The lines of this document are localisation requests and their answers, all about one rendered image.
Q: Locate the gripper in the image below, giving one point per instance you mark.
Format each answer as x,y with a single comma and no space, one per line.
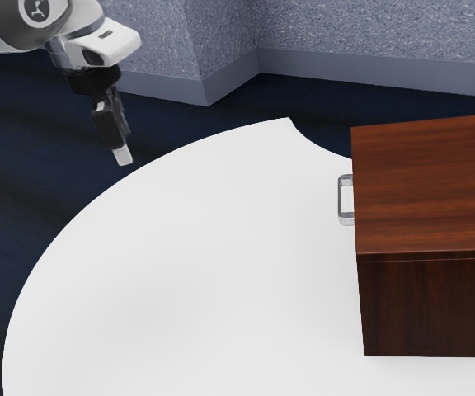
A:
91,81

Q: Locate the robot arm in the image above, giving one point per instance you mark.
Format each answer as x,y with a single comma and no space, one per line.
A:
52,20

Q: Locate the dark wooden drawer cabinet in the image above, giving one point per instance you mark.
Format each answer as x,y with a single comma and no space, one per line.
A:
427,231

